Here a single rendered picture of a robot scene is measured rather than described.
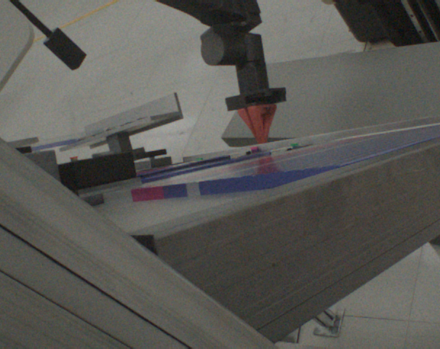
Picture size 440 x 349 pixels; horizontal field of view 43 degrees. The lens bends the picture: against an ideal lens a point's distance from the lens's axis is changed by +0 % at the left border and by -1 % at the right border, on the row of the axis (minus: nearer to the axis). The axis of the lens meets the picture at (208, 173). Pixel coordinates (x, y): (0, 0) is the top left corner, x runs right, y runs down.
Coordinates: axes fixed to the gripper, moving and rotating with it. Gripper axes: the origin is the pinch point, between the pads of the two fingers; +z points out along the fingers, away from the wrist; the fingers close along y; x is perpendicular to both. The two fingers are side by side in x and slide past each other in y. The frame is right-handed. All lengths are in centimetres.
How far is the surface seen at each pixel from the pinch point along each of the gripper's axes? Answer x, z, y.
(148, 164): -12.0, 1.1, -19.3
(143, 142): 106, -9, -156
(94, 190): -53, 2, 19
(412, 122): -2.6, 0.8, 30.2
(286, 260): -65, 5, 50
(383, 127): -2.7, 0.9, 25.5
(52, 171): -56, 0, 17
